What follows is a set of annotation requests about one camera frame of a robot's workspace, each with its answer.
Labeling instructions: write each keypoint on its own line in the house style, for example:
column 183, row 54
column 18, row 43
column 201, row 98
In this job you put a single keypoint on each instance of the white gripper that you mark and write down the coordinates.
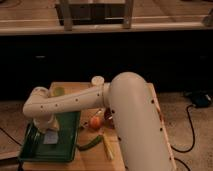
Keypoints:
column 46, row 123

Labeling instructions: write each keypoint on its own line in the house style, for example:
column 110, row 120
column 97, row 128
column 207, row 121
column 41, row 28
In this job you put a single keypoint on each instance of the pale blue sponge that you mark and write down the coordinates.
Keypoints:
column 50, row 137

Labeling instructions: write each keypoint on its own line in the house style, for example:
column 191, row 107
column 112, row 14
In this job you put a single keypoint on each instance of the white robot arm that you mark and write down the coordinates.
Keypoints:
column 142, row 136

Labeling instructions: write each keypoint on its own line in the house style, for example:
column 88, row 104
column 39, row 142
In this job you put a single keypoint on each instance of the green plastic tray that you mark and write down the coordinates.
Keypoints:
column 35, row 150

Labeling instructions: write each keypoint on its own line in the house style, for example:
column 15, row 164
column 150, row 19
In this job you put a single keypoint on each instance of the green toy vegetable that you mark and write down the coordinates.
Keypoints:
column 58, row 91

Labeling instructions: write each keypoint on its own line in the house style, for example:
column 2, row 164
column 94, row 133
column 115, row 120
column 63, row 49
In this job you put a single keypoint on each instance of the orange toy fruit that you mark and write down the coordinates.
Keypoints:
column 95, row 123

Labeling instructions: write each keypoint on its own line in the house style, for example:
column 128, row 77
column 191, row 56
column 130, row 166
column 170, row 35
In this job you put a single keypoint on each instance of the green toy pepper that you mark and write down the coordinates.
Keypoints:
column 90, row 144

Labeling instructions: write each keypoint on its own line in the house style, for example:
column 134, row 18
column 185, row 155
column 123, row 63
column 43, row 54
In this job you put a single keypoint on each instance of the dark red toy bowl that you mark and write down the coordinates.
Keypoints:
column 108, row 117

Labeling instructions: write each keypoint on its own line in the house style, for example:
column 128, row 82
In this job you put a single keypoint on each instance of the yellow toy corn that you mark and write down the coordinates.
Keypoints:
column 108, row 148

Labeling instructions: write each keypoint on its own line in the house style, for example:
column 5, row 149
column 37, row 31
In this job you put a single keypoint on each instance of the black power adapter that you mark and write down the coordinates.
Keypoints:
column 199, row 99

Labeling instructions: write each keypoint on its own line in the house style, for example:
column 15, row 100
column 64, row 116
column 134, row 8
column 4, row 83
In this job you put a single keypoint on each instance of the wooden stool frame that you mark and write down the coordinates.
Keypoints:
column 94, row 12

